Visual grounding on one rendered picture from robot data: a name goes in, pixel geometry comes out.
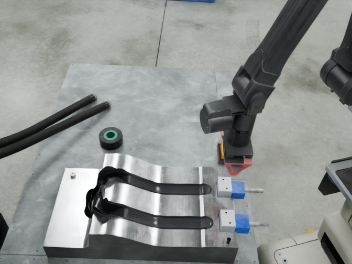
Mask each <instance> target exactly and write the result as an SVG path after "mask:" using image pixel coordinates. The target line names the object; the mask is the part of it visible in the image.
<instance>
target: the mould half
mask: <svg viewBox="0 0 352 264"><path fill-rule="evenodd" d="M105 166H113V167H115V168H122V169H124V170H126V171H128V172H130V173H133V174H135V175H137V176H140V177H142V178H145V179H148V180H151V181H155V182H159V183H174V184H184V183H191V184H201V183H205V184H208V185H209V186H210V187H211V189H212V190H211V192H210V193H209V194H206V195H163V194H157V193H152V192H149V191H146V190H143V189H140V188H137V187H135V186H132V185H129V184H125V183H121V182H111V183H109V184H107V185H105V186H104V187H103V189H102V193H103V199H105V198H108V200H109V201H112V202H115V203H122V204H125V205H127V206H129V207H132V208H135V209H138V210H141V211H144V212H147V213H151V214H155V215H161V216H207V217H210V218H211V219H212V220H213V226H212V227H211V228H208V229H159V228H153V227H149V226H146V225H142V224H139V223H135V222H132V221H129V220H126V219H122V218H118V217H110V216H103V215H98V214H95V213H94V212H93V216H92V218H88V217H86V215H85V214H84V209H85V197H86V193H87V191H88V190H89V189H92V188H94V187H95V186H96V185H97V177H98V173H99V172H100V171H101V170H102V169H103V168H104V167H105ZM71 172H75V174H76V176H75V177H74V178H72V177H71V176H70V173H71ZM218 177H230V178H231V175H230V174H229V172H228V170H227V168H220V167H163V166H158V165H155V164H152V163H149V162H146V161H143V160H141V159H138V158H135V157H132V156H129V155H125V154H120V153H109V154H105V156H104V161H103V166H102V168H101V169H85V168H65V171H64V174H63V178H62V181H61V185H60V188H59V192H58V196H57V199H56V202H55V205H54V209H53V212H52V215H51V219H50V223H49V226H48V230H47V233H46V236H45V240H44V243H43V248H44V251H45V253H46V255H47V257H56V258H86V259H116V260H146V261H176V262H206V263H234V261H235V258H236V255H237V251H238V248H239V246H238V237H237V232H234V233H230V232H220V231H219V216H218V215H219V214H220V211H221V210H234V213H235V208H234V198H233V197H231V198H228V197H217V187H216V182H217V179H218ZM231 181H232V179H231ZM228 237H229V238H231V241H230V244H227V243H226V241H227V238H228Z"/></svg>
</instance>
